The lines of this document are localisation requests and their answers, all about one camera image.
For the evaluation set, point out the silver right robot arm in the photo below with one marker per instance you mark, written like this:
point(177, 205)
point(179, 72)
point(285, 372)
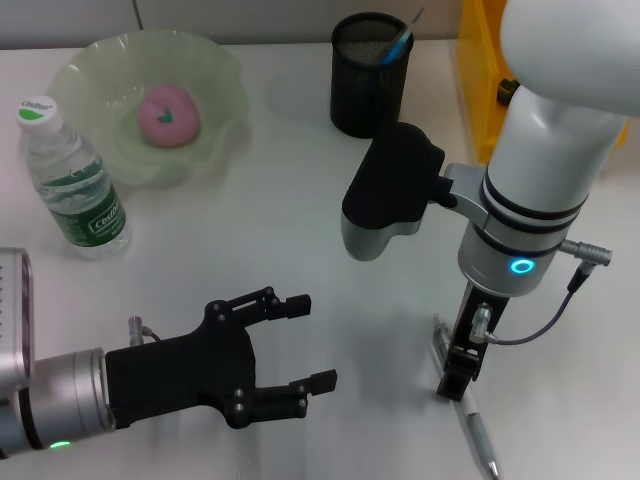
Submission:
point(540, 150)

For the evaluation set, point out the pink toy peach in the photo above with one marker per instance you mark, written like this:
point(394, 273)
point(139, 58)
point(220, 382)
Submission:
point(170, 115)

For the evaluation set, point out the silver white pen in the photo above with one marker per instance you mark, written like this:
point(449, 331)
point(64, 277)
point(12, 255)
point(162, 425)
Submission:
point(477, 425)

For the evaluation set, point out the black mesh pen holder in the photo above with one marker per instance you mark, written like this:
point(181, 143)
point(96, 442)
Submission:
point(360, 90)

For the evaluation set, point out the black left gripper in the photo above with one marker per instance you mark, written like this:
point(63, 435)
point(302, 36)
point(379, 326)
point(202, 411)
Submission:
point(175, 375)

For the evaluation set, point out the blue capped scissors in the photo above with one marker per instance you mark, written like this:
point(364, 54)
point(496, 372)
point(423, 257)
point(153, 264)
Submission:
point(398, 46)

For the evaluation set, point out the yellow plastic bin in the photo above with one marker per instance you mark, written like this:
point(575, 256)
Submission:
point(480, 100)

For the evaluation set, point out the transparent plastic ruler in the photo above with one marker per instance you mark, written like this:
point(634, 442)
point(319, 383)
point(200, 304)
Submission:
point(418, 16)

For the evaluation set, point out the clear green-label water bottle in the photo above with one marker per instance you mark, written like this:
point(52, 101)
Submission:
point(70, 165)

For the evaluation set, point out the green wavy glass fruit plate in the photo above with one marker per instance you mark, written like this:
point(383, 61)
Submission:
point(215, 80)

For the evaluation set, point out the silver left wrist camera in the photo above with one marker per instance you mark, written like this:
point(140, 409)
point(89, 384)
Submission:
point(15, 320)

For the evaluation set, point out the green plastic wrapper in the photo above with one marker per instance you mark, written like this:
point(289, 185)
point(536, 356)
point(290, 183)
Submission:
point(506, 90)

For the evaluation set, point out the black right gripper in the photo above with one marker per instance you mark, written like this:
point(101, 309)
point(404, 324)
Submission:
point(465, 325)

